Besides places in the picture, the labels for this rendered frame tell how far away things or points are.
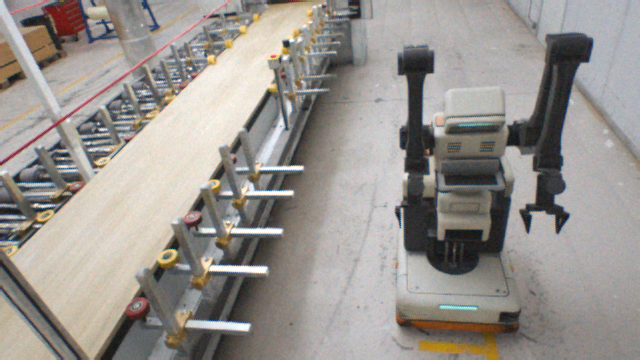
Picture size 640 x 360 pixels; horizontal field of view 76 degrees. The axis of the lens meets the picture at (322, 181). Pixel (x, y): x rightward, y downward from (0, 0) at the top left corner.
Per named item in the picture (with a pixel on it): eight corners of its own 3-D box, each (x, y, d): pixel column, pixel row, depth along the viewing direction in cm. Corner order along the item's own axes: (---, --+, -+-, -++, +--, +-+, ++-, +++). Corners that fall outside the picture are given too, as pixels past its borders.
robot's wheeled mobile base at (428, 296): (397, 244, 280) (396, 216, 266) (496, 245, 268) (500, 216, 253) (395, 330, 227) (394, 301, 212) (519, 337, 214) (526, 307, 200)
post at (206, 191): (237, 261, 200) (209, 181, 173) (235, 267, 198) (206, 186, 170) (230, 261, 201) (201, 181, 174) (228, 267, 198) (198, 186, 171)
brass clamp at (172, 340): (196, 318, 158) (192, 310, 155) (181, 350, 147) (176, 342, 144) (181, 317, 159) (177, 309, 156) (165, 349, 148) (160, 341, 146)
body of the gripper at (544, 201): (564, 212, 137) (565, 190, 136) (532, 212, 138) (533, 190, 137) (555, 208, 143) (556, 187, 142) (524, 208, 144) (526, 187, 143)
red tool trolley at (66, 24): (93, 33, 979) (77, -4, 933) (77, 42, 917) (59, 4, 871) (75, 35, 984) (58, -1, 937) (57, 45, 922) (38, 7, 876)
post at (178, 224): (217, 300, 179) (182, 215, 151) (214, 306, 176) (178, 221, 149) (210, 299, 180) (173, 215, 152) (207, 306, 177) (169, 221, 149)
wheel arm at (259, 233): (284, 234, 190) (282, 228, 188) (282, 240, 187) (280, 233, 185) (197, 233, 199) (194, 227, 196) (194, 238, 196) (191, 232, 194)
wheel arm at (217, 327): (253, 329, 150) (250, 322, 148) (250, 337, 148) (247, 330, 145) (146, 322, 159) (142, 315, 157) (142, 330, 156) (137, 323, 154)
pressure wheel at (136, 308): (152, 333, 153) (140, 314, 146) (132, 333, 154) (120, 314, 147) (161, 315, 159) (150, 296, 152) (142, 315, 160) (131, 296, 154)
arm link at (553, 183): (560, 154, 139) (532, 154, 141) (573, 156, 128) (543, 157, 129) (558, 189, 140) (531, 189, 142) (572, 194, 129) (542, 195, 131)
